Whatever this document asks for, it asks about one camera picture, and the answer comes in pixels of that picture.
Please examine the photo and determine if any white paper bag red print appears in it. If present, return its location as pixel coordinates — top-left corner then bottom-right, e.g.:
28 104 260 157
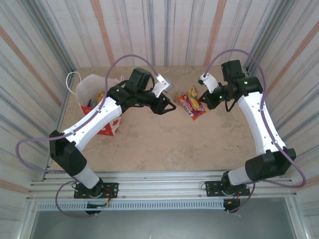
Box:
66 71 125 137

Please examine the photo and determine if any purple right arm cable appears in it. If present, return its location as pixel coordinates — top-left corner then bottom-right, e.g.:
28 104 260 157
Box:
204 49 307 214

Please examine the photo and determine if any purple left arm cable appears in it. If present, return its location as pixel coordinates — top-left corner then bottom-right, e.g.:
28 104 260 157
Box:
15 54 160 218

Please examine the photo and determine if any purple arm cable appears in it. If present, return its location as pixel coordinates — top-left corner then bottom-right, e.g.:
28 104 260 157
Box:
15 54 160 218
204 49 307 214

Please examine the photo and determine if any aluminium rail frame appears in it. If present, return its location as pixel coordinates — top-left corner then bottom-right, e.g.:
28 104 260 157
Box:
26 170 299 202

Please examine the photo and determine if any red candy packet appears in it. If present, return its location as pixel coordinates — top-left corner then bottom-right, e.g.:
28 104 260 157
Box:
174 85 209 121

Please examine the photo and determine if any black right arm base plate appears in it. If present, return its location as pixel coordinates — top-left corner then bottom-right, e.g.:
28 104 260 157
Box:
205 180 251 197

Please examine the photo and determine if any slotted grey cable duct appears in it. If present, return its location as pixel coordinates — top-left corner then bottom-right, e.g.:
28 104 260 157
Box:
36 201 225 212

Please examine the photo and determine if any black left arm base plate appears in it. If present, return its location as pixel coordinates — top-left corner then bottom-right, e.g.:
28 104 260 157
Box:
74 182 119 199

